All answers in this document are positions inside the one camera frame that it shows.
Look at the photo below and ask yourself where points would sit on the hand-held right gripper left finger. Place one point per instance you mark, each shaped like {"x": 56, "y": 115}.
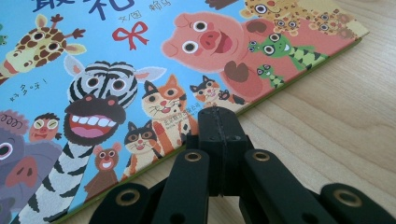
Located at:
{"x": 214, "y": 155}

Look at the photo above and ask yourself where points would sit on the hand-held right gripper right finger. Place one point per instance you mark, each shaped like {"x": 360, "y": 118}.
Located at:
{"x": 232, "y": 155}

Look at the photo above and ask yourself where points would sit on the light blue animals picture book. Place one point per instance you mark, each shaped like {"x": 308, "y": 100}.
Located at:
{"x": 124, "y": 46}

